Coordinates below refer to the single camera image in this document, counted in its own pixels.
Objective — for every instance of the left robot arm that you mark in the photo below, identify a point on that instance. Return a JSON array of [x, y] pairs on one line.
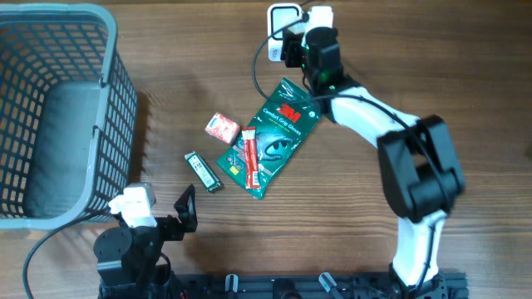
[[130, 260]]

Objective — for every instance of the grey plastic shopping basket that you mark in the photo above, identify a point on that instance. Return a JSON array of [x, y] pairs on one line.
[[68, 111]]

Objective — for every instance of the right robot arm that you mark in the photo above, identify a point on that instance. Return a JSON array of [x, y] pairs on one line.
[[420, 172]]

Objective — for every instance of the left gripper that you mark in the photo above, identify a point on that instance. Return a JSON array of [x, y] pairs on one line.
[[186, 214]]

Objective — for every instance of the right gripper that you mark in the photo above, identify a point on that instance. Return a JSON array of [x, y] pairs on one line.
[[291, 44]]

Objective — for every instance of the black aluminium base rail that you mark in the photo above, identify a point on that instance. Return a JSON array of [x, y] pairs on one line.
[[356, 286]]

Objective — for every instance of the green 3M gloves packet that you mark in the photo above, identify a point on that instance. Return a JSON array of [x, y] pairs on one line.
[[281, 125]]

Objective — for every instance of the red stick sachet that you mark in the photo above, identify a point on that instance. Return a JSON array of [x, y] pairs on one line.
[[251, 158]]

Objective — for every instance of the red white small box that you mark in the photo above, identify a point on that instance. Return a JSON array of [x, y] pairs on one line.
[[223, 128]]

